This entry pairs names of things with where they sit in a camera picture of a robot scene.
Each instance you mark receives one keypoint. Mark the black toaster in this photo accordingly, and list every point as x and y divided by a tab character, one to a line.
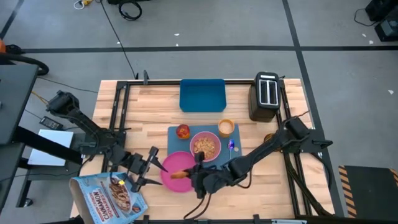
256	107

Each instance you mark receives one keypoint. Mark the black aluminium table frame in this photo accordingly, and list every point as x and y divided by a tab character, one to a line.
155	82

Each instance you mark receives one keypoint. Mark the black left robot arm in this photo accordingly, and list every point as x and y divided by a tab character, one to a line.
84	124

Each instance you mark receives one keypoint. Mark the white board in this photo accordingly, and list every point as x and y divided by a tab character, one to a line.
49	149

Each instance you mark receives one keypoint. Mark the black equipment case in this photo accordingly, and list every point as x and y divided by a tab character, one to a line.
385	18

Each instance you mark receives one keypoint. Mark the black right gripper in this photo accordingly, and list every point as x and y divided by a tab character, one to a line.
208	180

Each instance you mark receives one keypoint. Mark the iridescent purple spoon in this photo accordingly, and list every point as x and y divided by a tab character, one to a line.
231	144

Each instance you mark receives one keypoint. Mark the red apple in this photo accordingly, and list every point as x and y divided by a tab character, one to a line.
183	132

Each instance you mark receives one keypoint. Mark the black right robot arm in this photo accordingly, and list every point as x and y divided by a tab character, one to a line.
264	149

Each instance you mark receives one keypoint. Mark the cereal pieces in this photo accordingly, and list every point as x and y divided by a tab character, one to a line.
205	146

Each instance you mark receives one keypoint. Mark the blue plastic tray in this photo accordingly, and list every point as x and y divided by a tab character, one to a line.
202	96

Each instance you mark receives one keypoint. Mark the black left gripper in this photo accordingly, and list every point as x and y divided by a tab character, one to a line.
136	166

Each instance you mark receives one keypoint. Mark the magenta plastic plate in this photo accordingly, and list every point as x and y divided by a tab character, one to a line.
175	161

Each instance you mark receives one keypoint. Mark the cinnamon squares cereal box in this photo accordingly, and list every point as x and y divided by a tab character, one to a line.
102	199

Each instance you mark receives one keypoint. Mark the pink ribbed bowl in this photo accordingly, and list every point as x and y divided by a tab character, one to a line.
192	146

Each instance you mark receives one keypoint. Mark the black desk leg frame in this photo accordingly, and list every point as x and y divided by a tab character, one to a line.
46	144

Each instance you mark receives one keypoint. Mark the blue placemat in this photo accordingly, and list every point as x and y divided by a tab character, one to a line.
174	144

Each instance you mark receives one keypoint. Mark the black power adapter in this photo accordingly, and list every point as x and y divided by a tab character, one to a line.
51	123

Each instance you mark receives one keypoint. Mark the black desk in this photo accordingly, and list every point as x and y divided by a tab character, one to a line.
15	93

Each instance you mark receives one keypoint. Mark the amber gold container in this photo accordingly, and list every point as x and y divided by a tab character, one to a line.
268	138

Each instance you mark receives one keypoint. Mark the black hazard-striped mat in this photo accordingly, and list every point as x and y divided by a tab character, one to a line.
370	189

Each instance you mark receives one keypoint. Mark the white and yellow plug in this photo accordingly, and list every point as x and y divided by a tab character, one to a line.
81	3

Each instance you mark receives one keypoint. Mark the toast slice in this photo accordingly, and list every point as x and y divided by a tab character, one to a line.
177	175

